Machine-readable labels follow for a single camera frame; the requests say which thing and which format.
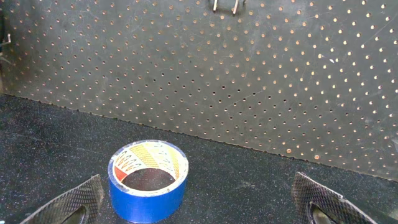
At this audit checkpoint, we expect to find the metal hook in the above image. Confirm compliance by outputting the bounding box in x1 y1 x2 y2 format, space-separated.
0 33 12 65
211 0 247 16

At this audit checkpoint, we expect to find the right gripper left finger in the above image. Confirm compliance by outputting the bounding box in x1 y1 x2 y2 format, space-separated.
18 174 105 224

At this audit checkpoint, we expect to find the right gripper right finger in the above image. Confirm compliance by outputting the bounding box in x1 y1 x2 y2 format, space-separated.
290 171 379 224

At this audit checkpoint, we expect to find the black pegboard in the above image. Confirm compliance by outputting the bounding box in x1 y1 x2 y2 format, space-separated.
0 0 398 183

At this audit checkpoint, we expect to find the roll of blue tape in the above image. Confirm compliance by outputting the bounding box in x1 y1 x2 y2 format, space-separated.
107 139 190 224

